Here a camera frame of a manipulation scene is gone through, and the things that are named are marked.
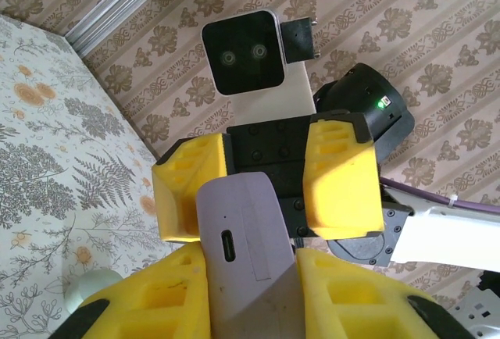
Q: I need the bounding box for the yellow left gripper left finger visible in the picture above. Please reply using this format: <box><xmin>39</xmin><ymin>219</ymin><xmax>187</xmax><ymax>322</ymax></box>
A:
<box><xmin>48</xmin><ymin>242</ymin><xmax>215</xmax><ymax>339</ymax></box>

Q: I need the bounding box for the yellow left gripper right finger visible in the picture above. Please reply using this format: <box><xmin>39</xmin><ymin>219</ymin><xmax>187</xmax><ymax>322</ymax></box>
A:
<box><xmin>295</xmin><ymin>247</ymin><xmax>477</xmax><ymax>339</ymax></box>

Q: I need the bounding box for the purple earbud charging case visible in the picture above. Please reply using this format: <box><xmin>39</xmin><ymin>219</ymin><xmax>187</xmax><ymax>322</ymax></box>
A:
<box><xmin>195</xmin><ymin>172</ymin><xmax>306</xmax><ymax>339</ymax></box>

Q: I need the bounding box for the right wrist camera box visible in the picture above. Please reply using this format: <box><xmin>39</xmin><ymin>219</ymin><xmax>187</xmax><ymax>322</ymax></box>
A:
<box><xmin>201</xmin><ymin>9</ymin><xmax>318</xmax><ymax>127</ymax></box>

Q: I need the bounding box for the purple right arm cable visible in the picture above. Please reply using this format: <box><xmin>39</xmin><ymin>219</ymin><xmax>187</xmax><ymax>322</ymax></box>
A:
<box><xmin>380</xmin><ymin>177</ymin><xmax>500</xmax><ymax>215</ymax></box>

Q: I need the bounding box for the aluminium corner post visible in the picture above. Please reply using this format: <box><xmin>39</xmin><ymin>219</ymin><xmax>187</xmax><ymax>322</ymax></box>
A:
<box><xmin>64</xmin><ymin>0</ymin><xmax>157</xmax><ymax>57</ymax></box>

